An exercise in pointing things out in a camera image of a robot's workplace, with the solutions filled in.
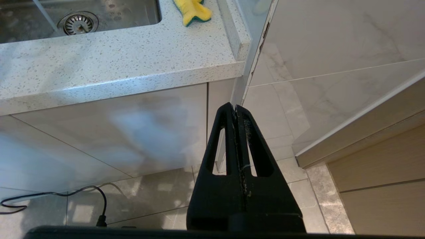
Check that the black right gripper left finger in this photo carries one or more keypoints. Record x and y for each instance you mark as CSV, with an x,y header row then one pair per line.
x,y
212,205

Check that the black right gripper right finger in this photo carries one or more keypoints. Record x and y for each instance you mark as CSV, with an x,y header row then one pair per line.
x,y
275,205

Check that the yellow and green sponge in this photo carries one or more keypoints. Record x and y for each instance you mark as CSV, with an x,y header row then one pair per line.
x,y
194,11

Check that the stainless steel sink basin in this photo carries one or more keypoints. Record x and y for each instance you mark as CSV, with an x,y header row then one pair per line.
x,y
126,13

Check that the metal sink drain strainer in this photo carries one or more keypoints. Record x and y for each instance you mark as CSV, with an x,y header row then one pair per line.
x,y
78,24

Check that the narrow grey cabinet panel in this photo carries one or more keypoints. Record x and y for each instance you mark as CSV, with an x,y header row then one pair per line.
x,y
217,96

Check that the light grey cabinet door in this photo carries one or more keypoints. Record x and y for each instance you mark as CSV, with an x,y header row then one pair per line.
x,y
132,126
33,159

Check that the beige wooden cabinet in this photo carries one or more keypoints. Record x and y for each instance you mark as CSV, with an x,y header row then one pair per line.
x,y
382,166

